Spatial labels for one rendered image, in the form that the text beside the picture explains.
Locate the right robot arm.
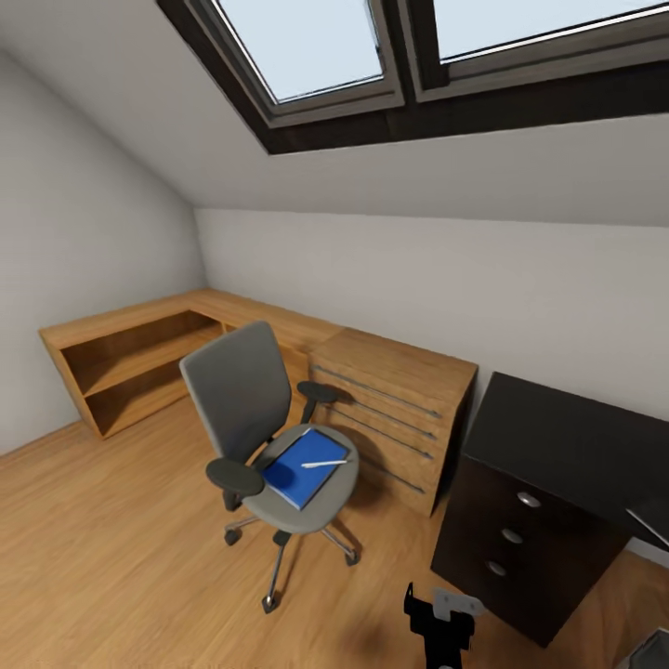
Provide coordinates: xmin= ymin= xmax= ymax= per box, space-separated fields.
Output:
xmin=404 ymin=583 xmax=484 ymax=669

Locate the notebook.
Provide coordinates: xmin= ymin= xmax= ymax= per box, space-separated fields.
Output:
xmin=627 ymin=499 xmax=669 ymax=545

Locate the folder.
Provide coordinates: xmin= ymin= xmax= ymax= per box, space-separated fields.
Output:
xmin=261 ymin=428 xmax=347 ymax=510

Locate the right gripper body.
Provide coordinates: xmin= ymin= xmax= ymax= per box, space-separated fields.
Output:
xmin=410 ymin=599 xmax=471 ymax=650

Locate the swivel chair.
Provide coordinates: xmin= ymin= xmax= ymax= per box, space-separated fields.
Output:
xmin=179 ymin=321 xmax=361 ymax=614

